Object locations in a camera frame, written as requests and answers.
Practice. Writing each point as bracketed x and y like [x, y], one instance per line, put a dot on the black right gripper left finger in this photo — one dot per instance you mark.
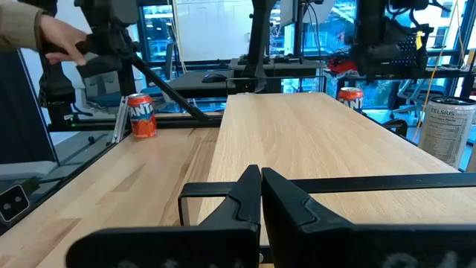
[223, 245]

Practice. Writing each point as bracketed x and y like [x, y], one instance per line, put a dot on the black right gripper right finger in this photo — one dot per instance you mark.
[334, 245]

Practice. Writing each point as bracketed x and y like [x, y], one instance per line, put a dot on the Fanta soda can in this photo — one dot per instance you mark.
[142, 119]
[351, 101]

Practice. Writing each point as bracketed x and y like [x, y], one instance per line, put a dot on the person's forearm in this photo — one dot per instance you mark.
[18, 22]

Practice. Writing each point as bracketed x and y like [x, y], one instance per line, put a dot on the red object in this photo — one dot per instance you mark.
[342, 67]

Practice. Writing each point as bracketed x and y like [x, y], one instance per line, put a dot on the grey office desk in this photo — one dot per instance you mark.
[193, 87]
[297, 66]

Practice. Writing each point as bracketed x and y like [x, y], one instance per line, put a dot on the white Celsius drink can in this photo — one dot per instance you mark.
[446, 134]

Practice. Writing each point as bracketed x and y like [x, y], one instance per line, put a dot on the black computer mouse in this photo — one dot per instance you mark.
[213, 78]

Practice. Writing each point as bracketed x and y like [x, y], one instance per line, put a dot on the white board panel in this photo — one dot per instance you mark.
[215, 30]

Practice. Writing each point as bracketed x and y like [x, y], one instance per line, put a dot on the blue grey office chair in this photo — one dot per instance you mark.
[106, 99]

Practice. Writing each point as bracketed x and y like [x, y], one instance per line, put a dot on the dark partition panel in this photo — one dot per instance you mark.
[22, 111]

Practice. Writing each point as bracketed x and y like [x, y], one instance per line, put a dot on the person's hand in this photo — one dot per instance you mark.
[61, 37]

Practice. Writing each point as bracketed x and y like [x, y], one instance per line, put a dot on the black aluminium table frame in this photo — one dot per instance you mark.
[175, 97]

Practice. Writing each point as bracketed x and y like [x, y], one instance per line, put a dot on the silver metal bracket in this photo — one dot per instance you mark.
[119, 119]

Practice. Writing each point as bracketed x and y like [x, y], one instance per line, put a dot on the small grey camera module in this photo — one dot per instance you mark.
[13, 203]

